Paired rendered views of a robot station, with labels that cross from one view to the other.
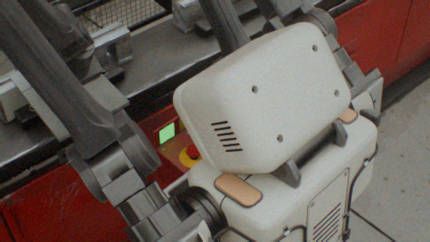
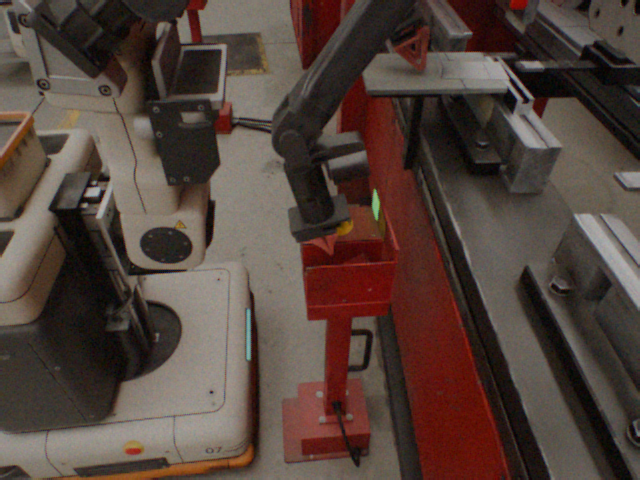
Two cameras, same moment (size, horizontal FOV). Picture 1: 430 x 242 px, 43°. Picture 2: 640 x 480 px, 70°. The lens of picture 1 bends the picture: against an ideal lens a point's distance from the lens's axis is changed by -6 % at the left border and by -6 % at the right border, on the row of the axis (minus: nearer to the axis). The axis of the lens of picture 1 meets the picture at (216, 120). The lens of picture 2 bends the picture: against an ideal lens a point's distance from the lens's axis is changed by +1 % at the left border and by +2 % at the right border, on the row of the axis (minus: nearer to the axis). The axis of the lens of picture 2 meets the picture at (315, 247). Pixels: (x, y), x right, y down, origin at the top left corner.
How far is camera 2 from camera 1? 152 cm
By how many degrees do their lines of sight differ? 80
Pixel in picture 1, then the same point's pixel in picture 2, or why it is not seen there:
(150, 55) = (508, 209)
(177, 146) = (361, 220)
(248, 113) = not seen: outside the picture
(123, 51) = (512, 167)
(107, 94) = (391, 83)
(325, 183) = not seen: outside the picture
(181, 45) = (516, 245)
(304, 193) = not seen: outside the picture
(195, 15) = (572, 260)
